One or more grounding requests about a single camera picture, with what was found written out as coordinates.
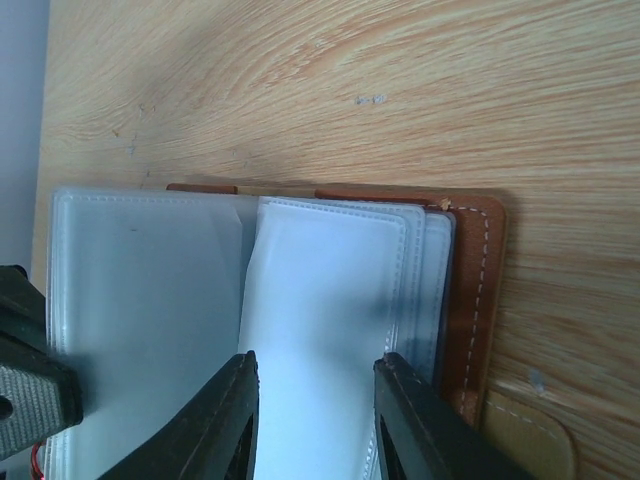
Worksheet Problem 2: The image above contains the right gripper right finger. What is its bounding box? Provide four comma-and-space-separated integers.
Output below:
373, 352, 532, 479

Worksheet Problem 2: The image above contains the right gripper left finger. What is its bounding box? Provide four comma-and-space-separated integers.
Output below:
102, 350, 259, 479

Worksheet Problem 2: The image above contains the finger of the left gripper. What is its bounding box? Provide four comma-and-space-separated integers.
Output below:
1, 265, 83, 453

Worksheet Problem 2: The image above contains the brown leather card holder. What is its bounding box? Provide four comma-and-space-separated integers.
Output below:
31, 186, 576, 479

